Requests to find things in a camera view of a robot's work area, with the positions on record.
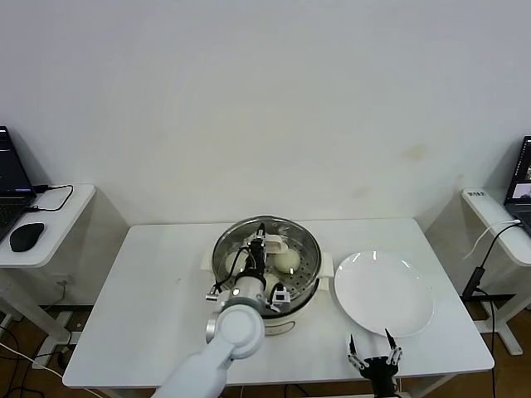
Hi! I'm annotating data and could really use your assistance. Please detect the white floor cable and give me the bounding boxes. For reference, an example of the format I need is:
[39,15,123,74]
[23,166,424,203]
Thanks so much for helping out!
[0,345,66,378]

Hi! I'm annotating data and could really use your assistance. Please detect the white flat cable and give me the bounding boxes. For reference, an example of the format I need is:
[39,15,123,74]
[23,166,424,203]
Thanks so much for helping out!
[462,220,524,260]

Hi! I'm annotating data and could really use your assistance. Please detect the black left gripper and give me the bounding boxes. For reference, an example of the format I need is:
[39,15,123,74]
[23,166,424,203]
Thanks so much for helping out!
[244,223,268,279]

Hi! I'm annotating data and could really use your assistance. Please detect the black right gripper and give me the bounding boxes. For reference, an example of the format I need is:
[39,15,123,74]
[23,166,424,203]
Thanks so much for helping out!
[346,328,405,398]

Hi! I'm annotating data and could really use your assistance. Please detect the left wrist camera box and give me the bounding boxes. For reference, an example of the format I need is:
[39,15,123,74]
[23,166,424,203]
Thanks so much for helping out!
[268,284,290,313]

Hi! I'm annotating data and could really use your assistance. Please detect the black laptop power cable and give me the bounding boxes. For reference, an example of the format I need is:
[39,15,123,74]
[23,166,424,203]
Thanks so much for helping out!
[27,183,76,215]

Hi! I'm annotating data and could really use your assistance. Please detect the black adapter with cable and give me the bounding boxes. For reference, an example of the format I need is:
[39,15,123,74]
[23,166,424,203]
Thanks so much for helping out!
[461,223,524,302]

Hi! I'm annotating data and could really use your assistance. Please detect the black floor cable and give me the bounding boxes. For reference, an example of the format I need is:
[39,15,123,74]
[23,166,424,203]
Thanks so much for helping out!
[480,289,499,398]

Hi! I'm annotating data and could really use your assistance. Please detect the stainless steel steamer basket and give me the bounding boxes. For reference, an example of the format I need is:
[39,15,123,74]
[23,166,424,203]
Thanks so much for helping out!
[201,215,335,317]

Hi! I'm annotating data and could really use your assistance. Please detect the white side table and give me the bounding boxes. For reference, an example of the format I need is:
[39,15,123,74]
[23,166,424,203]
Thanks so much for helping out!
[0,183,97,345]
[462,188,531,356]

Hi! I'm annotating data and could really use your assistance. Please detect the round white plate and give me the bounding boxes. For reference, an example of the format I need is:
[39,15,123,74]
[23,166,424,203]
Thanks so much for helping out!
[334,250,436,339]

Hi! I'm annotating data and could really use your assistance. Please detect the black computer mouse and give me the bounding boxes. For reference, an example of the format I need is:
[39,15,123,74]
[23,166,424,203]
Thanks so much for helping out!
[9,222,46,253]

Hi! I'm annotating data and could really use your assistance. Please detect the cream electric cooker base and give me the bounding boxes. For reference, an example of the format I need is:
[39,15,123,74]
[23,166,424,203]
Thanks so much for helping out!
[214,271,332,337]

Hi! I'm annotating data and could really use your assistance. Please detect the black open laptop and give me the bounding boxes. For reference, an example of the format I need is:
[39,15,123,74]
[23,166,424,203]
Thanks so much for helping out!
[0,125,39,245]

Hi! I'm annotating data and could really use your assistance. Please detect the black monitor screen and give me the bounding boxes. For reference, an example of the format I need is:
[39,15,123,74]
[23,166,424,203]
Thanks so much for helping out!
[504,135,531,237]

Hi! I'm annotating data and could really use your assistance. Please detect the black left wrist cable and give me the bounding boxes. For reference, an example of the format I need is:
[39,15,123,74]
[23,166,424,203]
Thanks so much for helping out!
[212,247,250,294]

